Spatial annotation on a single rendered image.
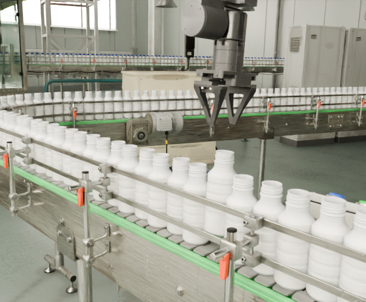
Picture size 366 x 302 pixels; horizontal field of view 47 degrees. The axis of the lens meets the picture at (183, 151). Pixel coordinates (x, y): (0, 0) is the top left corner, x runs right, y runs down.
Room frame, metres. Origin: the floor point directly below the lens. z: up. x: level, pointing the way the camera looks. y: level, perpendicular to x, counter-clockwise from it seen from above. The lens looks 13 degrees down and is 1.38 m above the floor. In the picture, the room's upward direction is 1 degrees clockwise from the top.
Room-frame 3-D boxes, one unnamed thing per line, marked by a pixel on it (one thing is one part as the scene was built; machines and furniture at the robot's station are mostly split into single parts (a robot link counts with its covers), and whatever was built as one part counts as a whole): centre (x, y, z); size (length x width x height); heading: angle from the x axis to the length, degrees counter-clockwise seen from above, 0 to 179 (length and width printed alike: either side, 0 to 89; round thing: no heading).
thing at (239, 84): (0.81, -0.09, 1.30); 0.07 x 0.07 x 0.09; 44
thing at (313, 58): (7.01, -2.07, 0.96); 0.82 x 0.50 x 1.91; 116
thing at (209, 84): (0.79, -0.06, 1.30); 0.07 x 0.07 x 0.09; 44
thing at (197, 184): (0.83, -0.03, 1.08); 0.06 x 0.06 x 0.17
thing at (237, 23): (0.80, -0.08, 1.43); 0.07 x 0.06 x 0.07; 133
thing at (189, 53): (7.27, -0.06, 1.55); 0.17 x 0.15 x 0.42; 116
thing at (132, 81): (5.48, 0.19, 0.59); 1.10 x 0.62 x 1.18; 116
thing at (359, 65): (7.40, -2.88, 0.96); 0.82 x 0.50 x 1.91; 116
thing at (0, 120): (1.59, 0.69, 1.08); 0.06 x 0.06 x 0.17
